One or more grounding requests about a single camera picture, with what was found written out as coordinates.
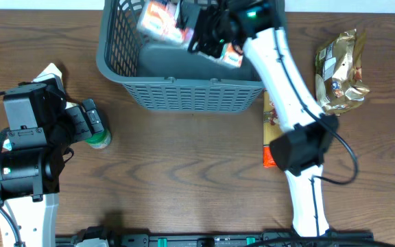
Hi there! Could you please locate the spaghetti packet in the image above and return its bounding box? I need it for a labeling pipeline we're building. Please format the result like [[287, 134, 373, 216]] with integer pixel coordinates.
[[263, 91, 282, 168]]

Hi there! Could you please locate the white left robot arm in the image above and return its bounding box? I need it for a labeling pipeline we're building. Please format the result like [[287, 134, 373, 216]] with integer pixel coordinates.
[[0, 89, 104, 246]]

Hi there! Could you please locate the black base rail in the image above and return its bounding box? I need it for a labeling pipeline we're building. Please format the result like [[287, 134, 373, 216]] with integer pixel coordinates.
[[55, 226, 375, 247]]

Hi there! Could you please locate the grey plastic basket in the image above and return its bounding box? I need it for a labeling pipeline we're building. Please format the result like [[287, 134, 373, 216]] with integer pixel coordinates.
[[96, 0, 264, 113]]

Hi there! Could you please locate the gold foil snack bag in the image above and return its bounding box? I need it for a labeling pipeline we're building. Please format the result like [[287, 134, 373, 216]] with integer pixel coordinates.
[[315, 29, 370, 115]]

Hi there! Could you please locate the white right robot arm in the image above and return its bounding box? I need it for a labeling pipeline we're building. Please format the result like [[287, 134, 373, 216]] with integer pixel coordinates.
[[177, 1, 359, 237]]

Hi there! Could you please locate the orange white snack packet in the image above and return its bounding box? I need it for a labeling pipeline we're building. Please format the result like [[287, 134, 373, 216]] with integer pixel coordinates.
[[137, 1, 243, 69]]

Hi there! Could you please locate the beige paper pouch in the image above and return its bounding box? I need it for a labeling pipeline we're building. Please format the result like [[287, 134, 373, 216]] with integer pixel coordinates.
[[2, 63, 78, 152]]

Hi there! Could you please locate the green lid jar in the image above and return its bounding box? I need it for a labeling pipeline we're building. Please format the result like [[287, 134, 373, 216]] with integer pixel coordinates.
[[85, 129, 112, 149]]

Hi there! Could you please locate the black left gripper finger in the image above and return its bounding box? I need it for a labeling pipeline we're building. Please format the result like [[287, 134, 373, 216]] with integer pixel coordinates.
[[65, 106, 92, 143], [82, 99, 105, 134]]

